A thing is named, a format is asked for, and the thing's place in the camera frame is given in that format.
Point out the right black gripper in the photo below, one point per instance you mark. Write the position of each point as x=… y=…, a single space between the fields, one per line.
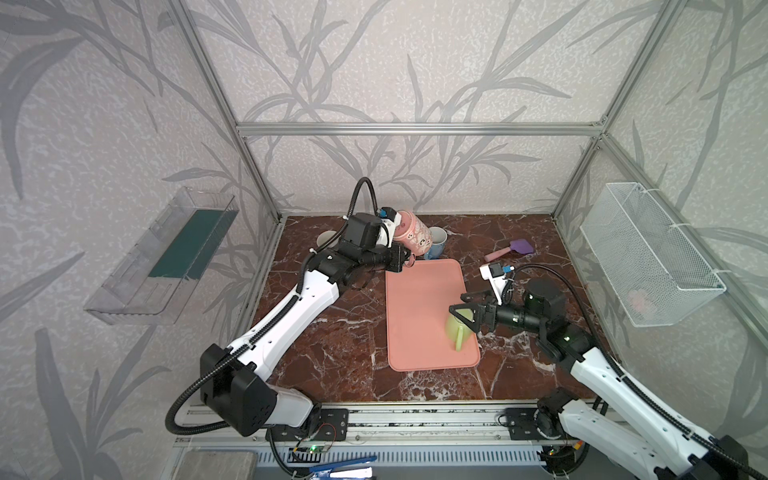
x=481 y=315

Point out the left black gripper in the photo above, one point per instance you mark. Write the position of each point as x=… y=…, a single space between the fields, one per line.
x=395 y=258

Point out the light green mug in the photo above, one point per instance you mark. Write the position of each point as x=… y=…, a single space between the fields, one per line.
x=458 y=333

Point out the pink patterned mug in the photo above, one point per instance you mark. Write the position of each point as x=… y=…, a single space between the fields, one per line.
x=413 y=233

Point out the blue dotted mug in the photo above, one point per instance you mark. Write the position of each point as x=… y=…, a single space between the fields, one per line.
x=439 y=238

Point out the lavender purple mug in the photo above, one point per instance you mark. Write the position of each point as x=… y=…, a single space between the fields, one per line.
x=328 y=239

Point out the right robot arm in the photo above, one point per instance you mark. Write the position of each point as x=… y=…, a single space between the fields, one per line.
x=653 y=442

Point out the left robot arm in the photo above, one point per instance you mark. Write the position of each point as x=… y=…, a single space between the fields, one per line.
x=236 y=377

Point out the pink plastic tray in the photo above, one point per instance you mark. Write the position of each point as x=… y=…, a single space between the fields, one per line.
x=417 y=312

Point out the purple pink spatula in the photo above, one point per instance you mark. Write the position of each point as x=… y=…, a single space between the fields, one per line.
x=519 y=246

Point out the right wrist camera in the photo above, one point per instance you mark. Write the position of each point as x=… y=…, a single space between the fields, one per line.
x=495 y=276

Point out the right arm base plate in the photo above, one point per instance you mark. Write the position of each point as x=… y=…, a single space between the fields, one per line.
x=520 y=423

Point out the aluminium front rail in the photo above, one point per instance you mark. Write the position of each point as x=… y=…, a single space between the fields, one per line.
x=402 y=434

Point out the white wire basket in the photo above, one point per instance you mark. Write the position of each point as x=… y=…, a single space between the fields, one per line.
x=657 y=274

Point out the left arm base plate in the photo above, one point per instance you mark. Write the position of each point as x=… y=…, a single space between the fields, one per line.
x=325 y=425

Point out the blue handled tool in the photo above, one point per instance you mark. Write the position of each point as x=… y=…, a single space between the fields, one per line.
x=352 y=469

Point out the clear plastic wall shelf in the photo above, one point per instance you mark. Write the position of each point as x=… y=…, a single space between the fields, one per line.
x=156 y=279

